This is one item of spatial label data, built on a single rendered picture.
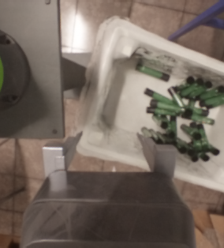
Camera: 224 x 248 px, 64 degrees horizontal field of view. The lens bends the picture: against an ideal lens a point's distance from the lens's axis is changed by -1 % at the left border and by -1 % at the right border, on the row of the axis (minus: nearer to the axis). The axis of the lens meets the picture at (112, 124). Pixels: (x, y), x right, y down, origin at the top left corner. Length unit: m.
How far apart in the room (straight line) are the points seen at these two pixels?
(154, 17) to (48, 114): 1.10
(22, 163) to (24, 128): 1.18
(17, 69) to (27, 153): 1.20
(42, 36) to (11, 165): 1.33
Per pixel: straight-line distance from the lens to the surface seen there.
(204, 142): 0.84
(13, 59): 0.34
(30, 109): 0.37
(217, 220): 1.62
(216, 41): 1.46
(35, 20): 0.37
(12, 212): 1.85
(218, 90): 0.82
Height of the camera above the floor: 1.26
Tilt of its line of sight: 76 degrees down
